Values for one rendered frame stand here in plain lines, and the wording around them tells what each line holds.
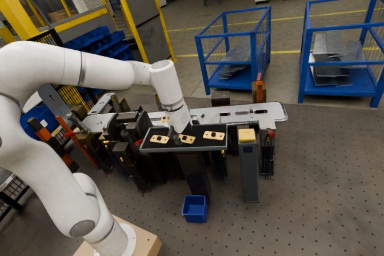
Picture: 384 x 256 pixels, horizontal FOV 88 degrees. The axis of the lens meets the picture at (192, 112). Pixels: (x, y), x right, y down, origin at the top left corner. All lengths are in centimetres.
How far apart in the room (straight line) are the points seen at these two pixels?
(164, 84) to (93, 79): 21
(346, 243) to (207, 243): 58
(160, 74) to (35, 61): 30
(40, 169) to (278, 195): 102
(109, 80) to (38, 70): 15
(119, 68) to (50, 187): 39
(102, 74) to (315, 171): 115
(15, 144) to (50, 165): 14
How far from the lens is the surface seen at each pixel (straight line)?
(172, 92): 67
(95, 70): 57
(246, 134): 82
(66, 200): 74
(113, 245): 102
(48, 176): 70
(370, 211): 127
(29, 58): 56
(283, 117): 115
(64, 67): 56
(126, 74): 59
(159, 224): 121
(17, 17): 204
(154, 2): 453
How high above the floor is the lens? 174
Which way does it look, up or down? 36 degrees down
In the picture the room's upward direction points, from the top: 15 degrees counter-clockwise
